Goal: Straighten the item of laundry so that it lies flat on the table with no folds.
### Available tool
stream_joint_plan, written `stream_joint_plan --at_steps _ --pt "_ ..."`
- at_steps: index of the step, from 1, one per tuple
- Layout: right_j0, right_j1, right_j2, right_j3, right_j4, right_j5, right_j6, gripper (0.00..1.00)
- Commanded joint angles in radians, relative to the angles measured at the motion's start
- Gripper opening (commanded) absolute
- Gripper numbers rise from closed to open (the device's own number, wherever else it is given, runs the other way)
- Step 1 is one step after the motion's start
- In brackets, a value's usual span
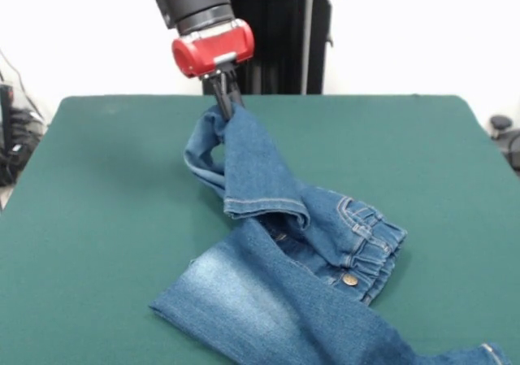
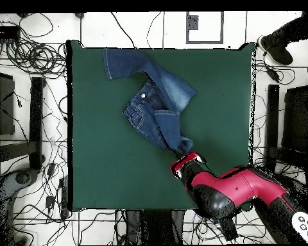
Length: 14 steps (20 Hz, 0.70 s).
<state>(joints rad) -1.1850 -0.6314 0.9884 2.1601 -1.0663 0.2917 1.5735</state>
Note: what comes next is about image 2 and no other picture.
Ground black case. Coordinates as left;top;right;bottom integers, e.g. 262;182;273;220
281;85;308;154
0;71;16;136

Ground person's shoe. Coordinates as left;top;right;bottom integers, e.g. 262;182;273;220
257;34;295;65

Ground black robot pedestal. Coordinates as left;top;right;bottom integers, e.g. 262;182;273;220
124;209;186;245

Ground black metal bar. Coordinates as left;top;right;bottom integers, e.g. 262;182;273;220
28;76;46;171
263;84;280;174

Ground grey square frame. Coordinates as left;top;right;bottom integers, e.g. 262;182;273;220
185;11;225;45

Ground black flat box device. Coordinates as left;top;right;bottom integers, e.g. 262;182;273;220
0;24;21;40

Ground person's leg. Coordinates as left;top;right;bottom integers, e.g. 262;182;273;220
270;11;308;48

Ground black power strip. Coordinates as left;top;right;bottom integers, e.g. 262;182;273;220
58;176;71;218
219;217;239;242

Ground black power adapter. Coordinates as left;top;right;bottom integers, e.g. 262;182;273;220
266;65;281;82

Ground dark green table cloth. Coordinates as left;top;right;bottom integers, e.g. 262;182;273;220
66;39;259;212

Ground coiled black cable bundle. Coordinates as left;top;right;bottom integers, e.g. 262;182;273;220
4;38;67;78

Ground blue denim jeans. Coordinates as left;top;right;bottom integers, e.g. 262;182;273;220
103;47;198;154

